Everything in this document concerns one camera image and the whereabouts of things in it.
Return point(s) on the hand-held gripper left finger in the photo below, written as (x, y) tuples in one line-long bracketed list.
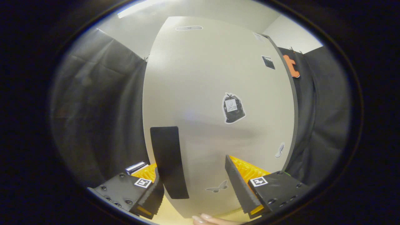
[(125, 190)]

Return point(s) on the white shoe cabinet door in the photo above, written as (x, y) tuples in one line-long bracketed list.
[(193, 78)]

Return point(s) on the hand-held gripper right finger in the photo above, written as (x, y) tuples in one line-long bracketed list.
[(239, 187)]

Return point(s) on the black backdrop cloth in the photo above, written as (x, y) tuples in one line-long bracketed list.
[(100, 109)]

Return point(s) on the grey shoe cabinet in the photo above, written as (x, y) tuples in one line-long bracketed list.
[(293, 109)]

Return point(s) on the dark blue book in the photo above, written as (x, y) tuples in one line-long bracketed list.
[(136, 167)]

